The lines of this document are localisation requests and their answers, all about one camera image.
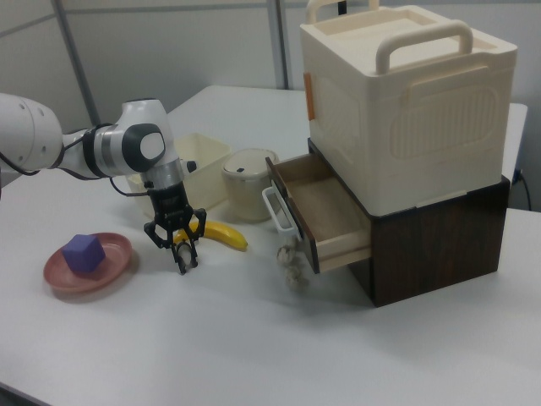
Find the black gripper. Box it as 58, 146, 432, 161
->
143, 185, 209, 276

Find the small panda toy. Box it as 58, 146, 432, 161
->
176, 241, 196, 272

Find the wooden drawer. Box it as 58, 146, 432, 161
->
264, 152, 374, 276

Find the yellow banana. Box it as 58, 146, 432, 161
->
173, 220, 249, 254

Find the pink plate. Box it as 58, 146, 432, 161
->
43, 231, 134, 294

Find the cream round lidded canister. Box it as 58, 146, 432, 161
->
221, 147, 281, 223

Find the cream open plastic bin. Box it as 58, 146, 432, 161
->
125, 132, 232, 215

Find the purple cube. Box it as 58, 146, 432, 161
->
61, 234, 106, 276

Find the orange box latch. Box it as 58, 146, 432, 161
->
303, 72, 317, 122

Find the dark wooden cabinet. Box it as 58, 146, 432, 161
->
306, 138, 511, 309

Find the cream plastic storage box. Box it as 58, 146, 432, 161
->
298, 0, 520, 218

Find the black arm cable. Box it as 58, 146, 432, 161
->
0, 130, 150, 198

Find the white drawer handle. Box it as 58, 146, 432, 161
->
261, 184, 303, 243

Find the dark wall cable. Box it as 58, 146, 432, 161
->
512, 167, 533, 211

